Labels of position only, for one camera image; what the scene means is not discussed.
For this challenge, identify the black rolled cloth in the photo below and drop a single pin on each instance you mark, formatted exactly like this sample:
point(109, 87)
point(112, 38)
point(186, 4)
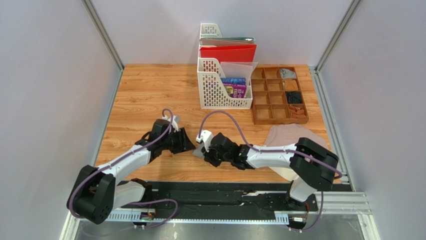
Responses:
point(294, 97)

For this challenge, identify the blue book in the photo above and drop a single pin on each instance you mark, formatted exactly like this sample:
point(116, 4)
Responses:
point(234, 80)

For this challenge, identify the translucent plastic folder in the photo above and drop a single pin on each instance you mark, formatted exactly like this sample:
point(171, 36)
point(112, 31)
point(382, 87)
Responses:
point(239, 70)

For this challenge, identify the grey rolled cloth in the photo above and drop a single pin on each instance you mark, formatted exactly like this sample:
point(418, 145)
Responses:
point(287, 73)

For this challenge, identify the pink underwear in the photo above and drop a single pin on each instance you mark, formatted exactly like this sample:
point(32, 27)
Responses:
point(287, 134)

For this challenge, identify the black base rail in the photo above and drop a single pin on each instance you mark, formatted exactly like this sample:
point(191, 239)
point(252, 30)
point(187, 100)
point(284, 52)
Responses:
point(221, 202)

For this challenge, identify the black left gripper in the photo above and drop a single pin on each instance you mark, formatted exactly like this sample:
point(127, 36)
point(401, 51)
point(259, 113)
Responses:
point(184, 144)

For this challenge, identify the red folder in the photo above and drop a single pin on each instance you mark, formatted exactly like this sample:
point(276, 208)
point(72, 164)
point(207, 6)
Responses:
point(230, 53)

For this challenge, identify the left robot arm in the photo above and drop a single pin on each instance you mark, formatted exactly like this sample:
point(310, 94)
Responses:
point(98, 191)

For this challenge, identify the purple book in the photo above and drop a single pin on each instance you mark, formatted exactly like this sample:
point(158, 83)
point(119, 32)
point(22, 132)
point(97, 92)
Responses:
point(234, 90)

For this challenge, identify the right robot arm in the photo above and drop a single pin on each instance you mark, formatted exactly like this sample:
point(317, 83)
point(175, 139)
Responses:
point(314, 165)

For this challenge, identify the brown rolled cloth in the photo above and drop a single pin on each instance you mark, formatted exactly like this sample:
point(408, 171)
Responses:
point(290, 85)

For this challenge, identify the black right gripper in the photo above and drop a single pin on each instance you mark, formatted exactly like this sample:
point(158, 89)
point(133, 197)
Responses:
point(209, 153)

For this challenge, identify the grey underwear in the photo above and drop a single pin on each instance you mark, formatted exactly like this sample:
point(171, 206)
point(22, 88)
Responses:
point(198, 152)

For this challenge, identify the wooden compartment tray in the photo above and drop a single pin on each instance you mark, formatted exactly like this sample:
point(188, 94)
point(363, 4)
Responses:
point(270, 106)

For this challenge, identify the orange rolled cloth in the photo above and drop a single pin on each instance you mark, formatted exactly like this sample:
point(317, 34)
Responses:
point(297, 112)

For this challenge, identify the white file organizer rack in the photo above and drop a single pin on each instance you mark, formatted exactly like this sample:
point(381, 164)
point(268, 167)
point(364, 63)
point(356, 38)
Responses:
point(212, 93)

